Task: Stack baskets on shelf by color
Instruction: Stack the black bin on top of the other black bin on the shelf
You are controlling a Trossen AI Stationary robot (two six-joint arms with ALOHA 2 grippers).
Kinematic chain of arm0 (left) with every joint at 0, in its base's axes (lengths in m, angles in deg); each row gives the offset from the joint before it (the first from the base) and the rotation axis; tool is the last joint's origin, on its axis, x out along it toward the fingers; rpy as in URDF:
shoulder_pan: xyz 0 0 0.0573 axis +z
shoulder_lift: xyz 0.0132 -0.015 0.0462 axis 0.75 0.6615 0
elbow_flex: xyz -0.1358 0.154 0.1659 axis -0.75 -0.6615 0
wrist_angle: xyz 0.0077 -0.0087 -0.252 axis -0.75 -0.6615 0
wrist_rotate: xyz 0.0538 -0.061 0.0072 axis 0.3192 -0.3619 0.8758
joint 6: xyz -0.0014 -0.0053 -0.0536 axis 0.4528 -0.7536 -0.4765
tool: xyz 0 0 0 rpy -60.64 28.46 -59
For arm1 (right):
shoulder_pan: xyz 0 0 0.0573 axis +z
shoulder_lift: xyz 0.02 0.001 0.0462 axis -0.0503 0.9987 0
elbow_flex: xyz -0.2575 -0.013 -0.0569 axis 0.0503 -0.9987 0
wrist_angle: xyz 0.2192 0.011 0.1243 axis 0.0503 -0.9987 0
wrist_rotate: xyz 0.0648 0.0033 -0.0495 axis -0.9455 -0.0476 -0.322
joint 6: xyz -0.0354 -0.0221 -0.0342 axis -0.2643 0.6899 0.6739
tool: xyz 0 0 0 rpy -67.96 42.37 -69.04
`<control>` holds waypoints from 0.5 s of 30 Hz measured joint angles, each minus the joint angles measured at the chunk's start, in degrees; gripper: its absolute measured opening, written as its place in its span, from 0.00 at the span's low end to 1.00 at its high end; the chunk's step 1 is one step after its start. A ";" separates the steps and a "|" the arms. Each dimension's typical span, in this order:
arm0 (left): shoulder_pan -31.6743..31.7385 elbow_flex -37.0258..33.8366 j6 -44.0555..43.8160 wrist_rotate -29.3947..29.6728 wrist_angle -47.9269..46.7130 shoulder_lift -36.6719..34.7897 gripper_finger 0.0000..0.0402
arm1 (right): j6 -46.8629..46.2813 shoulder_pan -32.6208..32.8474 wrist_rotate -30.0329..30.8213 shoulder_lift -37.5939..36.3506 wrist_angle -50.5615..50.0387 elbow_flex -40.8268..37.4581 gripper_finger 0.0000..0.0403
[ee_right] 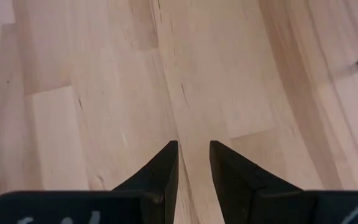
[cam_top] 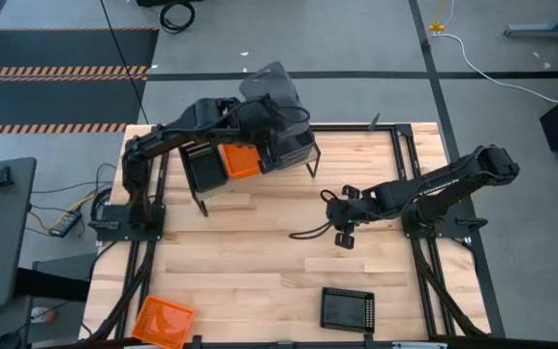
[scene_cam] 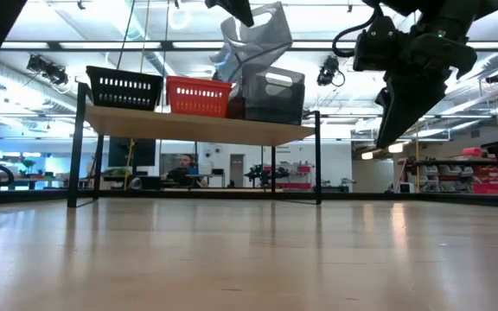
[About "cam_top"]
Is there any black power cable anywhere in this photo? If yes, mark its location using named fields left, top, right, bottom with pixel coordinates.
left=26, top=162, right=118, bottom=238

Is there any thin black floor cable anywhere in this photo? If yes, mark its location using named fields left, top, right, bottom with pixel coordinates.
left=98, top=0, right=150, bottom=125

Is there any small orange white object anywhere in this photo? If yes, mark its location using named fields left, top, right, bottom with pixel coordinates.
left=30, top=306, right=60, bottom=325

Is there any orange plastic basket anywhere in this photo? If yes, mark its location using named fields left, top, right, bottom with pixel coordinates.
left=219, top=143, right=264, bottom=180
left=131, top=295, right=197, bottom=349

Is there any black metal table frame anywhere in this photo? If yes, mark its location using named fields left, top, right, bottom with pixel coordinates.
left=78, top=121, right=508, bottom=349

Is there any black power adapter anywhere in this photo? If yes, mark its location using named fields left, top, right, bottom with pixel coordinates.
left=48, top=210, right=84, bottom=238

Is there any yellow power cable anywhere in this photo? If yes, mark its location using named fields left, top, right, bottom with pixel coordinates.
left=29, top=192, right=99, bottom=232

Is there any coiled black cable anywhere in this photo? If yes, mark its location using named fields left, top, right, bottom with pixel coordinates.
left=159, top=0, right=197, bottom=35

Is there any wooden shelf with black legs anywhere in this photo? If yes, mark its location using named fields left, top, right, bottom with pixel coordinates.
left=177, top=123, right=323, bottom=218

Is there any grey metal desk base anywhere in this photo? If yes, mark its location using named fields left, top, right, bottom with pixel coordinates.
left=504, top=0, right=558, bottom=39

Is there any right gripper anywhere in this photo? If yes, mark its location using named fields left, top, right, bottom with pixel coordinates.
left=325, top=184, right=380, bottom=251

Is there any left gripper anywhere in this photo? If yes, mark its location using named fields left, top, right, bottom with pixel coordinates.
left=234, top=95, right=293, bottom=174

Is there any black storage box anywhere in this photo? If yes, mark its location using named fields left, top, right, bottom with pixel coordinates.
left=15, top=251, right=99, bottom=301

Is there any black hazard-striped floor mat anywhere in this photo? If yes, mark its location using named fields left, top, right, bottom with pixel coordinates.
left=0, top=27, right=160, bottom=136

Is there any white floor cable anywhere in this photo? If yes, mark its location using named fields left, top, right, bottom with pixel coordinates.
left=434, top=31, right=558, bottom=105

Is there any black plastic basket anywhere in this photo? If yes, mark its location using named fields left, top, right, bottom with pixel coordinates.
left=180, top=141, right=231, bottom=194
left=320, top=286, right=376, bottom=334

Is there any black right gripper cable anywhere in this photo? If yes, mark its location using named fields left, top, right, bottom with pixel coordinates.
left=288, top=188, right=339, bottom=241

